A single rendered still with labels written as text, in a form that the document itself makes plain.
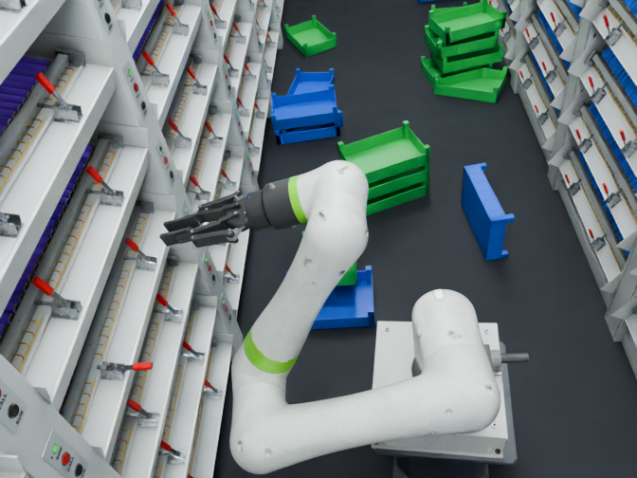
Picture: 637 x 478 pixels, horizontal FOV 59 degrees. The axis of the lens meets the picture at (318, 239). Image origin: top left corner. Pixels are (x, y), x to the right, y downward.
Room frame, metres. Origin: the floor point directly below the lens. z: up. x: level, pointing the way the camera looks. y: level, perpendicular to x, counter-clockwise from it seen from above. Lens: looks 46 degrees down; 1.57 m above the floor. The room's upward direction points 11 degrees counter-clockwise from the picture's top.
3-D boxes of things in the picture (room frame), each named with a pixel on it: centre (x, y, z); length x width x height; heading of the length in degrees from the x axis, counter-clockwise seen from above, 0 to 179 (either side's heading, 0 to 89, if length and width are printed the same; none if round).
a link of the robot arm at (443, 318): (0.65, -0.23, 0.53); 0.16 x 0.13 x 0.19; 177
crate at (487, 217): (1.42, -0.61, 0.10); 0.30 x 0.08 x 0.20; 179
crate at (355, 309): (1.21, 0.00, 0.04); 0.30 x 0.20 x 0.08; 81
